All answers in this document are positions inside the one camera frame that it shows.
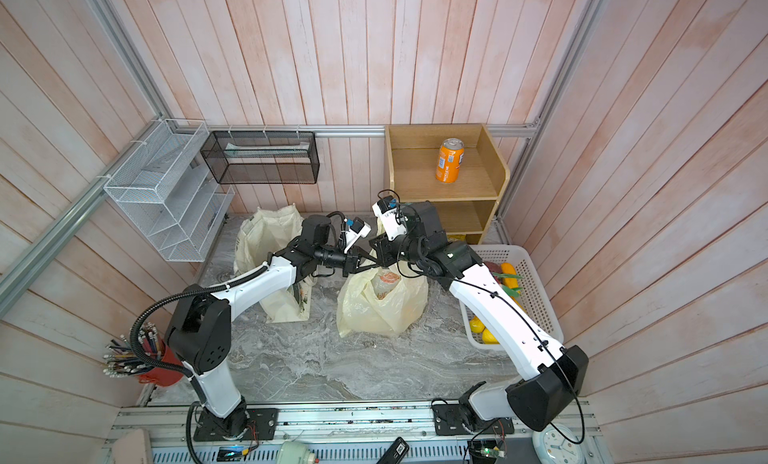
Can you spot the orange-print plastic grocery bag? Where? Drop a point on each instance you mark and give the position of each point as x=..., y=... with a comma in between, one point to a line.
x=381, y=301

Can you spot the yellow toy mango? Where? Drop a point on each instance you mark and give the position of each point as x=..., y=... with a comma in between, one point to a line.
x=487, y=338

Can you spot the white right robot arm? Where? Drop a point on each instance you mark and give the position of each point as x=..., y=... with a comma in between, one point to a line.
x=551, y=375

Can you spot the white round object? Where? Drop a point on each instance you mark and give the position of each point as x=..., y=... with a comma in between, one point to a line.
x=296, y=453

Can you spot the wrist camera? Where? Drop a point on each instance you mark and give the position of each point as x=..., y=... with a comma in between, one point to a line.
x=353, y=230
x=388, y=213

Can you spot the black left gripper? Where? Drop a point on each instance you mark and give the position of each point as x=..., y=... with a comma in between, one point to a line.
x=352, y=261

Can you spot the white wire mesh rack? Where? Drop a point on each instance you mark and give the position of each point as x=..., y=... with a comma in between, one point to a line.
x=169, y=193

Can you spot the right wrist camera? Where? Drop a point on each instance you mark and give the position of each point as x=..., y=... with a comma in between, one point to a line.
x=388, y=213

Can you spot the black handheld device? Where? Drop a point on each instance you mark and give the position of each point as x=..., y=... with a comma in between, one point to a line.
x=396, y=452

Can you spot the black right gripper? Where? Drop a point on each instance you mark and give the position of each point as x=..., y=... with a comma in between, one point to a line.
x=383, y=247

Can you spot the white plastic basket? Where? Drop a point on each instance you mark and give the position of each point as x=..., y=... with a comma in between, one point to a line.
x=533, y=298

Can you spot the orange soda can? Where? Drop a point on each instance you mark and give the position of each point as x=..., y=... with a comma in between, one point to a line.
x=451, y=154

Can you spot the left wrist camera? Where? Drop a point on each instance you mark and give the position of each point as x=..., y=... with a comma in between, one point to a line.
x=353, y=230

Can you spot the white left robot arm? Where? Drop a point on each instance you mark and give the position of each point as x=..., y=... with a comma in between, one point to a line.
x=199, y=334

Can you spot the white analog clock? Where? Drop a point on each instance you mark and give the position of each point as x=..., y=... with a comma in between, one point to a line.
x=556, y=446

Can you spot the black mesh wall basket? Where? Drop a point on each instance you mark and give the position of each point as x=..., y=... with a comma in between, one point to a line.
x=262, y=157

